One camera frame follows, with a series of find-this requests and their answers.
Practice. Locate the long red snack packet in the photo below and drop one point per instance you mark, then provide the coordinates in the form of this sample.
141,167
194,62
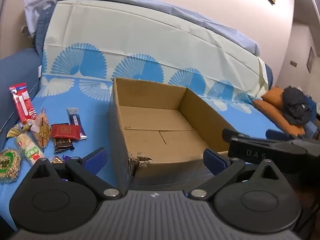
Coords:
23,102

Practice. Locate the white green-label snack packet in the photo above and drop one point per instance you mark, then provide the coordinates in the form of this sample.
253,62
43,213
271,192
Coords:
27,150

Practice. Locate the gold wrapped candy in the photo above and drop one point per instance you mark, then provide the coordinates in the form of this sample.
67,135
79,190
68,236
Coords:
55,159

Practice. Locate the light blue bedsheet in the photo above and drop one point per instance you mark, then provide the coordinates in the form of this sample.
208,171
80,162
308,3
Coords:
125,2

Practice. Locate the yellow snack bar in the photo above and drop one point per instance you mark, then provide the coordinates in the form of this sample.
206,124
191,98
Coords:
16,130

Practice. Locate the clear bag of biscuits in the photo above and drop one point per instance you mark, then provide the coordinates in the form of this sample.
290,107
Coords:
41,130

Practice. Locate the dark cloth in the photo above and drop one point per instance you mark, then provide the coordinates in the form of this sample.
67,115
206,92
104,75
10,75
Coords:
296,105

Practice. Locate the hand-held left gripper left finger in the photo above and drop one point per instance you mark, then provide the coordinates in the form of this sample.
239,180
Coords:
93,158

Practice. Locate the silver purple sachet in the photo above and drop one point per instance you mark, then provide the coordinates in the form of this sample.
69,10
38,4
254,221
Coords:
75,120

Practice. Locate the red square packet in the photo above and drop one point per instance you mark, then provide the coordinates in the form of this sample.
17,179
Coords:
65,131

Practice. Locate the wall switch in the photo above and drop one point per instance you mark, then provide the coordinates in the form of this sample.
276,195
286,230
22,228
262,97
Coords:
293,63

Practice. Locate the blue cloth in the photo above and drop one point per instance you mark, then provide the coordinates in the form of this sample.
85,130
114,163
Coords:
312,127

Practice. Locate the round gold green-label packet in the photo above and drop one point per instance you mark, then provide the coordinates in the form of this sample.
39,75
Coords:
8,165

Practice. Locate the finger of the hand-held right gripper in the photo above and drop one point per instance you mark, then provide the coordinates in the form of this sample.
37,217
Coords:
233,133
276,133

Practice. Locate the orange cushion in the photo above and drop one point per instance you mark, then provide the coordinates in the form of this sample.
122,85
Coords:
272,100

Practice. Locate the blue fan-print blanket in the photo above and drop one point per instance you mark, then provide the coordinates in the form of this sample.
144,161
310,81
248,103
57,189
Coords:
150,42

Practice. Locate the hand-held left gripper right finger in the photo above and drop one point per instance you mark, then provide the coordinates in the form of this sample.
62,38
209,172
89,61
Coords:
215,160

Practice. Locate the dark chocolate bar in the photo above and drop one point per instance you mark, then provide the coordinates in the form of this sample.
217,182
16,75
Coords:
63,144

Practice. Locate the purple wrapped candy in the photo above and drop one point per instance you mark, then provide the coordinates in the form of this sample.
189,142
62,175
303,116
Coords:
67,157

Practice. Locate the cardboard box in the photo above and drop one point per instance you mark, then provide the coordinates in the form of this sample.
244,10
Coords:
155,120

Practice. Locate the small wall picture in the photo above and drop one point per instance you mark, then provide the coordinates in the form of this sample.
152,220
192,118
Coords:
310,60

